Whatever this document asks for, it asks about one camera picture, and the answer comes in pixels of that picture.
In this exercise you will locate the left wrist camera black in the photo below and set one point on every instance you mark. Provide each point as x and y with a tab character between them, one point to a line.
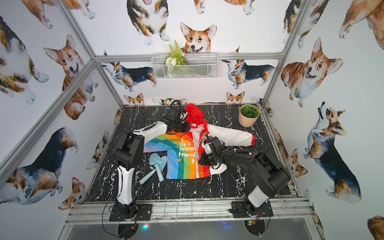
175	113

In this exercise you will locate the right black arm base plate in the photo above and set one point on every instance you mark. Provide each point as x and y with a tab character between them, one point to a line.
245	209

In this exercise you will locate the pink pot with green plant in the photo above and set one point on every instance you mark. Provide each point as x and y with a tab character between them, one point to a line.
248	115

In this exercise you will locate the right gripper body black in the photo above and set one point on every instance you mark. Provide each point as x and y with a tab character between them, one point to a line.
209	159

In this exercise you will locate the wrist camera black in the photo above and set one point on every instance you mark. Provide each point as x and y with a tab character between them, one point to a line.
175	113
212	145

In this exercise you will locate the green fern with white flower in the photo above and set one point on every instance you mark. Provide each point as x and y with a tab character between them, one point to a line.
176	57

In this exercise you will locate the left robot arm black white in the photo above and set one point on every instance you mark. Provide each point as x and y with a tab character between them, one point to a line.
129	150

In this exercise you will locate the aluminium frame profile bars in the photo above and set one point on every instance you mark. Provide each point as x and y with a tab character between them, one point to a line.
28	141

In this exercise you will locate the aluminium front mounting rail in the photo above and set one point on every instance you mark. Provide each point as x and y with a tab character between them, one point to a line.
189	210

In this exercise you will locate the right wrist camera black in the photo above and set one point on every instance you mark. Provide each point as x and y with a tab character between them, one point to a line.
212	145

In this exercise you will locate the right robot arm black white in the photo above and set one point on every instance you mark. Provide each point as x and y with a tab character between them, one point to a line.
267	171

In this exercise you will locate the light blue toy shovel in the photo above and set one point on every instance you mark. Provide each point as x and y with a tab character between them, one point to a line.
159	163

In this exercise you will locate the white wire mesh basket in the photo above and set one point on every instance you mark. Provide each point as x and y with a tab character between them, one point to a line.
198	66

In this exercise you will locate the rainbow red hooded kids jacket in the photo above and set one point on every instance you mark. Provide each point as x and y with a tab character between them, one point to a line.
184	149

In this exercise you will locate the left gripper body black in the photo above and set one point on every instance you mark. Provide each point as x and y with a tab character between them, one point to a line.
182	125

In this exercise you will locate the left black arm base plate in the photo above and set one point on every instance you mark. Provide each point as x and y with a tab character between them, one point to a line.
138	212

